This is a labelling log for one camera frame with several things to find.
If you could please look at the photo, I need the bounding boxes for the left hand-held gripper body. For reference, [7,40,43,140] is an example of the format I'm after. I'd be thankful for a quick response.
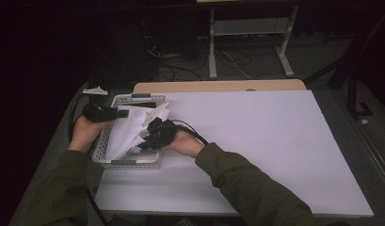
[82,86,120,123]

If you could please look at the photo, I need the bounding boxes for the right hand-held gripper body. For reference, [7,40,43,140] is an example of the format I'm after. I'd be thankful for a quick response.
[138,100,179,151]

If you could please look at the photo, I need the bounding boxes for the white perforated plastic basket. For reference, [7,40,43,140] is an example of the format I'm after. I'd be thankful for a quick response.
[90,92,168,170]

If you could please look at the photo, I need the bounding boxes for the white cloth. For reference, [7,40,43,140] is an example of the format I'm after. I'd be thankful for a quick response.
[105,101,170,161]

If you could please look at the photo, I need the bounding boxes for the black cloth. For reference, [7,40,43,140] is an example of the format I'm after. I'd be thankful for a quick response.
[129,101,158,109]

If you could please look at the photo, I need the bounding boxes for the person's left hand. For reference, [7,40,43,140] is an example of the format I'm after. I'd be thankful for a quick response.
[68,114,115,154]

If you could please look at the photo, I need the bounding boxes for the person's right hand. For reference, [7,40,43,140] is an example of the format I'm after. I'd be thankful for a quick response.
[159,128,206,159]

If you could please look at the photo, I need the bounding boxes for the black metal stand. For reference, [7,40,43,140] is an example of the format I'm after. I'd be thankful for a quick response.
[345,73,375,121]

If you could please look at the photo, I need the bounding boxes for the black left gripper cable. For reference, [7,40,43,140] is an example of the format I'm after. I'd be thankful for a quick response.
[67,93,110,226]

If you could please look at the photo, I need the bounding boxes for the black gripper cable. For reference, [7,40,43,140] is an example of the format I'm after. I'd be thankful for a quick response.
[67,93,110,226]
[169,119,211,147]

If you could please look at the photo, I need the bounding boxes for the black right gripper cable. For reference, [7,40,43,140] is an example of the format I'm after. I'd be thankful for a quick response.
[169,119,211,147]

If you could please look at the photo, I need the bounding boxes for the tangle of floor cables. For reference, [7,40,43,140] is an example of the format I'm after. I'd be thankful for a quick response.
[144,33,254,82]

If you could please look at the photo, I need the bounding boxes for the white metal desk frame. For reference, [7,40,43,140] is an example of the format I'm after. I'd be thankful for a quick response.
[207,4,300,80]

